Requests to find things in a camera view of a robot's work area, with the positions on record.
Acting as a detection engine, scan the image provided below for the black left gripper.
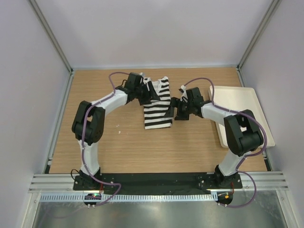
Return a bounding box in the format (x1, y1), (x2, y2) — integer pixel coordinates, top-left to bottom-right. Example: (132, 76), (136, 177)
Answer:
(134, 81), (160, 106)

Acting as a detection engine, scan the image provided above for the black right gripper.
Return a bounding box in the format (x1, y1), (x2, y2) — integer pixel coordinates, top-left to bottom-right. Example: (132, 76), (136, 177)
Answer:
(164, 97), (193, 121)

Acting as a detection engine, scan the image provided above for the black white striped tank top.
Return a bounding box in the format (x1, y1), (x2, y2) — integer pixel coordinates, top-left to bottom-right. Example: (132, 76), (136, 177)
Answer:
(143, 76), (173, 130)

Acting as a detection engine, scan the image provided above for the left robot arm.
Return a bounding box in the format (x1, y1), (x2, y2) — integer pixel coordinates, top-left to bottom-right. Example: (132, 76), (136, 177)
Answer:
(72, 72), (160, 190)

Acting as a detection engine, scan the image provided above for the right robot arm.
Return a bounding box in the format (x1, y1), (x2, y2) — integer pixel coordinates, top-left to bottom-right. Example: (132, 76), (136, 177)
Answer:
(165, 87), (267, 188)

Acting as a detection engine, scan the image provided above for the cream plastic tray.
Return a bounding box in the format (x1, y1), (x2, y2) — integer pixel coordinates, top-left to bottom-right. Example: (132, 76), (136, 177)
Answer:
(208, 85), (276, 148)

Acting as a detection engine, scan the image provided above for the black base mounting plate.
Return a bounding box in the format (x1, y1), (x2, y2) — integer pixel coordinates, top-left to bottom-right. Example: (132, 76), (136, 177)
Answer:
(72, 172), (243, 196)

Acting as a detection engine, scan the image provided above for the right black controller puck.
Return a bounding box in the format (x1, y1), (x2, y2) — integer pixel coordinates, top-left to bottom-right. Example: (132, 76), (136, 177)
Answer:
(216, 192), (233, 206)

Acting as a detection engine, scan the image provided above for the black controller puck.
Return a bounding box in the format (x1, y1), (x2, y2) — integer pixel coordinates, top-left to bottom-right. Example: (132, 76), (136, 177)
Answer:
(84, 193), (102, 207)
(216, 192), (233, 206)

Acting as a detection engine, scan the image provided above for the left black controller puck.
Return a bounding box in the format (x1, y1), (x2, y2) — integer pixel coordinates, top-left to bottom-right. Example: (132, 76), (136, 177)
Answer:
(84, 193), (102, 207)

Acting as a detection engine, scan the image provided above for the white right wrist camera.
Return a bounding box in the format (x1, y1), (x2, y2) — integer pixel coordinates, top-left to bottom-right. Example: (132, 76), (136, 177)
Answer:
(179, 85), (188, 103)

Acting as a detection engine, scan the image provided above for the slotted cable duct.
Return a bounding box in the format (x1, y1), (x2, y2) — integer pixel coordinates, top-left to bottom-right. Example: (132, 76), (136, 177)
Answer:
(39, 192), (218, 202)

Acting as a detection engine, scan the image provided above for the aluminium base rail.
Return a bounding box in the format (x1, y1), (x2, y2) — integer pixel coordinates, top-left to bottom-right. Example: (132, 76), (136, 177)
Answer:
(29, 171), (289, 192)

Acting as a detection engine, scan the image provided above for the right aluminium frame post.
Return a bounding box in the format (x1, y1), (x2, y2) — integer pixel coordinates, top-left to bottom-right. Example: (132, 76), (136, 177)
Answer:
(236, 0), (283, 70)

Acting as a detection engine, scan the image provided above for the aluminium frame post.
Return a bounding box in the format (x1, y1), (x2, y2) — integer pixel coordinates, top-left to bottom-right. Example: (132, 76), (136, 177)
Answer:
(236, 0), (283, 70)
(28, 0), (74, 74)

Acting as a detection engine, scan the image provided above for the left aluminium frame post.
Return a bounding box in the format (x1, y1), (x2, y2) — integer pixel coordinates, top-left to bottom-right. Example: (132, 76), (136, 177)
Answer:
(28, 0), (74, 74)

